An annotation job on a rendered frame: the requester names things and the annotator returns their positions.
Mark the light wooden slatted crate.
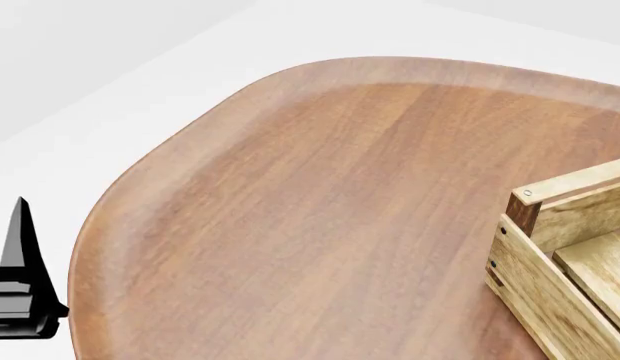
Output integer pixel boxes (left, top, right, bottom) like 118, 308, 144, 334
483, 155, 620, 360

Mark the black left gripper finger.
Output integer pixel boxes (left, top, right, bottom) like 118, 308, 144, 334
0, 195, 60, 303

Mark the large wooden tray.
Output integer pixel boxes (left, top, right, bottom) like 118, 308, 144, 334
67, 55, 620, 360

